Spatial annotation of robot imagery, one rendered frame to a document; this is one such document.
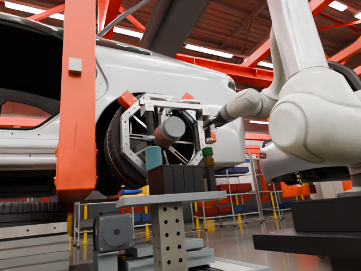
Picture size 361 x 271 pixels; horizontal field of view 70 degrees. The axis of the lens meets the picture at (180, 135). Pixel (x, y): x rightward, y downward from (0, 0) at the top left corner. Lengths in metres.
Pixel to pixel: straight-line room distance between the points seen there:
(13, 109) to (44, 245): 10.54
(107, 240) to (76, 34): 1.07
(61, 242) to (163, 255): 0.50
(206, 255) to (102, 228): 0.61
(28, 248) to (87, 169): 0.39
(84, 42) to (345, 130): 1.29
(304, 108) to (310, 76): 0.10
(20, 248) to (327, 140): 1.19
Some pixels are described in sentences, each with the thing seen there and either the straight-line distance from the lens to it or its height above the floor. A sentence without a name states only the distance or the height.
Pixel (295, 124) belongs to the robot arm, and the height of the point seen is 0.52.
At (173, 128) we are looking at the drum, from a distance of 1.45.
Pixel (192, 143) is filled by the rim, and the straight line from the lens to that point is 1.77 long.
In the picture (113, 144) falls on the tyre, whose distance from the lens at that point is 1.57.
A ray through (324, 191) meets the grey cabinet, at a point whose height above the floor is 0.65.
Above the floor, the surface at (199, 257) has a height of 0.13.
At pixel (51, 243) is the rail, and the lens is 1.33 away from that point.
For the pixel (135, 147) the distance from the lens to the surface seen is 2.00.
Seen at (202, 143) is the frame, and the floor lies 0.80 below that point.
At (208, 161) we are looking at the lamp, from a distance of 1.19.
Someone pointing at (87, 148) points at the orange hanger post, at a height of 0.71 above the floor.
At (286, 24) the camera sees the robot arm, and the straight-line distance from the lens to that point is 0.79.
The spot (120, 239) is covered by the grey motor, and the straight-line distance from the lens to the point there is 1.42.
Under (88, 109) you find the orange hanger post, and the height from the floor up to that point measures 0.91.
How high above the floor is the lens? 0.37
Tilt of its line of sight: 17 degrees up
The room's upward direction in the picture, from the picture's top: 6 degrees counter-clockwise
